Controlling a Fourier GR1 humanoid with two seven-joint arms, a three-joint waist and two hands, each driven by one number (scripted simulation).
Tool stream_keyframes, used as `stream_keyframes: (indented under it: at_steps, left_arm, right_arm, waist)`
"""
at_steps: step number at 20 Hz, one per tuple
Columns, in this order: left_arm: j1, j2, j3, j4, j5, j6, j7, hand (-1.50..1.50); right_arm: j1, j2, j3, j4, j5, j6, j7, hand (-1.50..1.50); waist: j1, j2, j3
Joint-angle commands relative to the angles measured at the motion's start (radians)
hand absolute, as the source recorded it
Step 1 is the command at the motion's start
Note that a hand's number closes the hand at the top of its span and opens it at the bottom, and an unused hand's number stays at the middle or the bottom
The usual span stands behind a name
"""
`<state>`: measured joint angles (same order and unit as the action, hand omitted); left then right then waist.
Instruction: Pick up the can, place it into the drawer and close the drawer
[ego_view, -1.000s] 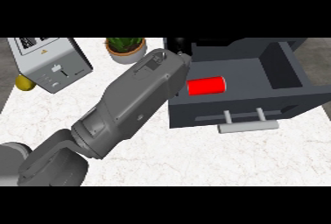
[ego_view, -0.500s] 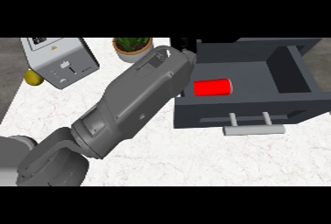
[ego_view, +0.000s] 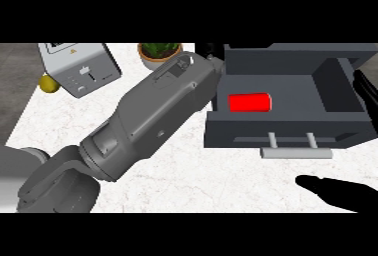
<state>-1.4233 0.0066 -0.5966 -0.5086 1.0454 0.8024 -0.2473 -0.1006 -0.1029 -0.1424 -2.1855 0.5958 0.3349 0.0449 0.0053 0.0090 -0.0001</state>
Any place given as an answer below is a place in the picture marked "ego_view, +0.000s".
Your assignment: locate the yellow lemon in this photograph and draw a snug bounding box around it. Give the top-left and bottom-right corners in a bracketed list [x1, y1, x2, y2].
[38, 74, 62, 94]

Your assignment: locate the dark grey drawer front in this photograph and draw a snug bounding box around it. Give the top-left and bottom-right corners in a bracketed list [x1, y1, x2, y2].
[204, 111, 378, 160]

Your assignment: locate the potted green plant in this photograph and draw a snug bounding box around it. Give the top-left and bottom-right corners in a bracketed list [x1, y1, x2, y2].
[136, 42, 185, 72]

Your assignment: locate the dark grey cabinet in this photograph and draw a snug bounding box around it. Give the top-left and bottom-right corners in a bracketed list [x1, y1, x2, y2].
[223, 42, 378, 141]

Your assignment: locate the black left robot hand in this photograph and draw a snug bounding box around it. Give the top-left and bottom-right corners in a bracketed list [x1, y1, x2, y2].
[195, 42, 227, 63]

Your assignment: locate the dark grey drawer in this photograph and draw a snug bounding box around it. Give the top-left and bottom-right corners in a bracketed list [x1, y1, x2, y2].
[204, 111, 378, 160]
[210, 57, 369, 114]

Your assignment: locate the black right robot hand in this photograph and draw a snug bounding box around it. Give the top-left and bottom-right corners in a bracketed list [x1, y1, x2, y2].
[294, 68, 378, 214]

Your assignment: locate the white toaster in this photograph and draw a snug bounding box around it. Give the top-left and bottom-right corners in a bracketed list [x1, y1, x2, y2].
[37, 42, 124, 100]

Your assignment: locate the red can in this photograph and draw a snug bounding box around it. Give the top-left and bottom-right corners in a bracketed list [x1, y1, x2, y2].
[227, 92, 273, 113]

